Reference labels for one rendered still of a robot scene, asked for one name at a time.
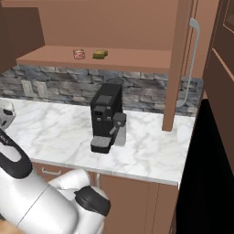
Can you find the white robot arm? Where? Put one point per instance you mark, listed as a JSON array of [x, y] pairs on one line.
[[39, 204]]

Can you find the yellow-green sponge block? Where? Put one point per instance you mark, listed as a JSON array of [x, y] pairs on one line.
[[100, 54]]

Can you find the brown tall cabinet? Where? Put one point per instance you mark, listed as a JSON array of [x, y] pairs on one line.
[[222, 76]]

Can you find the black coffee machine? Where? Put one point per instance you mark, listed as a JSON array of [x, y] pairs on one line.
[[105, 119]]

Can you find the pink glass jar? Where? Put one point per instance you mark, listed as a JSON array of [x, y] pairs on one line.
[[79, 54]]

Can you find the brown drawer front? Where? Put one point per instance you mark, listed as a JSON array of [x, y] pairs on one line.
[[45, 171]]

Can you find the brown base cupboard door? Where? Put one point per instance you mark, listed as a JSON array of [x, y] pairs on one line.
[[128, 207]]

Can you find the grey wall socket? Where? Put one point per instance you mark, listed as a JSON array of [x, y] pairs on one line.
[[42, 89], [27, 88]]

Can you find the brown wall cabinet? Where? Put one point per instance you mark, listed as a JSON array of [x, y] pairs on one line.
[[100, 30]]

